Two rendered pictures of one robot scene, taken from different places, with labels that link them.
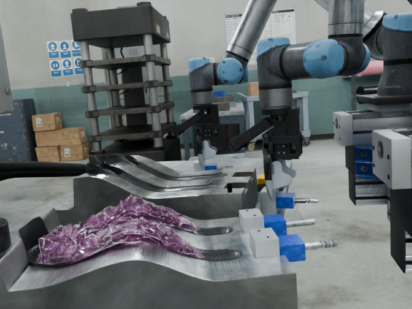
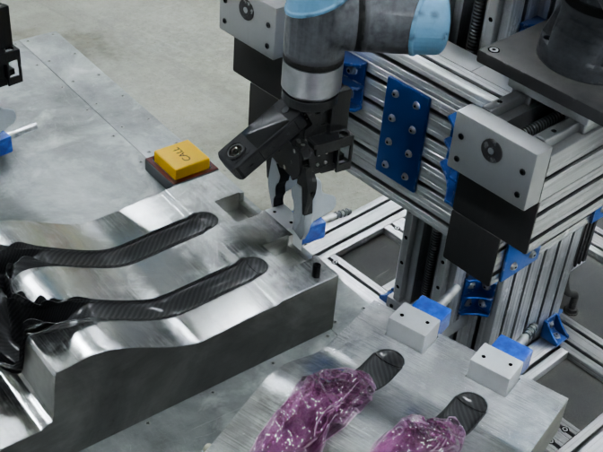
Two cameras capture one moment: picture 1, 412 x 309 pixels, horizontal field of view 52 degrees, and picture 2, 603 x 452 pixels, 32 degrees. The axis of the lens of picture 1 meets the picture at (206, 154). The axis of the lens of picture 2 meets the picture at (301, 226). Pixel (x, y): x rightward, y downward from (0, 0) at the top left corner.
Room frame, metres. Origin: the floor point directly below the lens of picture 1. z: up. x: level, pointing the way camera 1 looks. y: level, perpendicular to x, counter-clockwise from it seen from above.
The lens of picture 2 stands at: (0.30, 0.76, 1.71)
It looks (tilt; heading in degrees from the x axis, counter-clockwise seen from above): 38 degrees down; 306
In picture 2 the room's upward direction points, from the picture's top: 5 degrees clockwise
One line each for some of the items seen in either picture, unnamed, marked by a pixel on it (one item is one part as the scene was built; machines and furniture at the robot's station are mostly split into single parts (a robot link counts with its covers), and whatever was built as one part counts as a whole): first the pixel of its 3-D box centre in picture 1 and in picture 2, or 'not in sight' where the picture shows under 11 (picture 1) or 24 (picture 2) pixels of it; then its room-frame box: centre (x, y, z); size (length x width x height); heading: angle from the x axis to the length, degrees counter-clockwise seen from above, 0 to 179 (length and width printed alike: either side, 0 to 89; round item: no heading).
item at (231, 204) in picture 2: (243, 181); (240, 217); (1.01, -0.09, 0.87); 0.05 x 0.05 x 0.04; 76
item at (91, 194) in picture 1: (149, 190); (103, 303); (1.01, 0.15, 0.87); 0.50 x 0.26 x 0.14; 76
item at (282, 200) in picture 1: (290, 200); (310, 223); (0.96, -0.19, 0.83); 0.13 x 0.05 x 0.05; 70
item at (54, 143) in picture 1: (61, 136); not in sight; (7.41, 2.51, 0.42); 0.86 x 0.33 x 0.83; 85
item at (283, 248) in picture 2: (236, 193); (289, 262); (0.90, -0.06, 0.87); 0.05 x 0.05 x 0.04; 76
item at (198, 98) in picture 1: (202, 99); not in sight; (1.43, 0.00, 1.07); 0.08 x 0.08 x 0.05
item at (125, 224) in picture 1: (120, 227); (352, 446); (0.65, 0.15, 0.90); 0.26 x 0.18 x 0.08; 93
